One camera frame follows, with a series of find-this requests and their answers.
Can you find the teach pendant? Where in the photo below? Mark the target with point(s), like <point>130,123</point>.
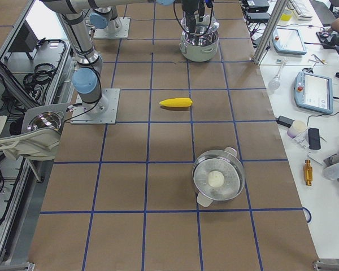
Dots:
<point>313,92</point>
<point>288,41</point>

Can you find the gold metal connector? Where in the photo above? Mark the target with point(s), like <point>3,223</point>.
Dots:
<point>308,174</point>

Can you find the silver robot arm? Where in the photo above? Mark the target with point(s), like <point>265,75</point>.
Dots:
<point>101,17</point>
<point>72,19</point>

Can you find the pale green electric pot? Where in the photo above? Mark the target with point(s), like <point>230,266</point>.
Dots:
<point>199,49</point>

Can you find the white plastic tray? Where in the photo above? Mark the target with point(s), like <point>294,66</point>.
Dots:
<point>38,145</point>

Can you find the glass lid with gold knob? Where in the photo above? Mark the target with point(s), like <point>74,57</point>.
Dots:
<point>207,26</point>

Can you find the white purple cup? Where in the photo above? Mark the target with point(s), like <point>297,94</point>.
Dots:
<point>296,128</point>

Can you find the steel bowl on tray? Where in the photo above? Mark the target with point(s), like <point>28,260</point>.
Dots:
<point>45,120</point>

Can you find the yellow corn cob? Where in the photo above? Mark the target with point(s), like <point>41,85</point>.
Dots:
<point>176,102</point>

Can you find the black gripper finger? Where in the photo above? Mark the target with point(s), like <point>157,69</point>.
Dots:
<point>201,10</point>
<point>190,21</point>

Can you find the white steamed bun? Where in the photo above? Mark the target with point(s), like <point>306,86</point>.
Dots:
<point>215,179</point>

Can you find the teach pendant near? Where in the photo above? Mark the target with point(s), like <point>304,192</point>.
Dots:
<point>313,92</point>

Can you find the teach pendant far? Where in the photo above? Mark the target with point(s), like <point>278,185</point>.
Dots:
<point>288,41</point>

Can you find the black power adapter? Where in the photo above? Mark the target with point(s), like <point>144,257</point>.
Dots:
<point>284,121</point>

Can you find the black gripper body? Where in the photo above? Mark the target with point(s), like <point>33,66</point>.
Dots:
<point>188,5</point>

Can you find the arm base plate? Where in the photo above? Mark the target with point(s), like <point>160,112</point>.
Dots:
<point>105,111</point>
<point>116,29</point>

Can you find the aluminium frame post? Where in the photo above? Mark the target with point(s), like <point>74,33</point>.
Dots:
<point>270,27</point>

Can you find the steel steamer pot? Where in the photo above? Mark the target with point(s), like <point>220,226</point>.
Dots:
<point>225,161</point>

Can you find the black smartphone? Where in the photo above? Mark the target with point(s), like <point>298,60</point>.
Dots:
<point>314,139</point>

